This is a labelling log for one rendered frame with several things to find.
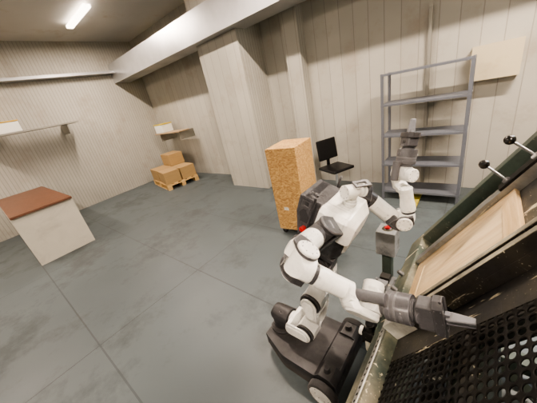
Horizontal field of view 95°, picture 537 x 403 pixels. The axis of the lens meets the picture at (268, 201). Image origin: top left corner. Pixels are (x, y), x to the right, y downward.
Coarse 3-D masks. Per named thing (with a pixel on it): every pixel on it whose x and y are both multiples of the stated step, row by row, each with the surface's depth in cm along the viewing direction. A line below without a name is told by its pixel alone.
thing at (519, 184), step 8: (536, 168) 89; (520, 176) 93; (528, 176) 92; (536, 176) 90; (512, 184) 95; (520, 184) 94; (496, 192) 102; (504, 192) 98; (488, 200) 104; (496, 200) 101; (480, 208) 105; (488, 208) 103; (472, 216) 108; (456, 224) 118; (464, 224) 112; (448, 232) 120; (456, 232) 115; (440, 240) 122; (448, 240) 119; (432, 248) 125; (424, 256) 130
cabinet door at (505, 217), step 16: (512, 192) 95; (496, 208) 98; (512, 208) 87; (480, 224) 101; (496, 224) 90; (512, 224) 80; (464, 240) 104; (480, 240) 92; (496, 240) 82; (432, 256) 124; (448, 256) 108; (464, 256) 95; (416, 272) 128; (432, 272) 111; (448, 272) 97; (416, 288) 114
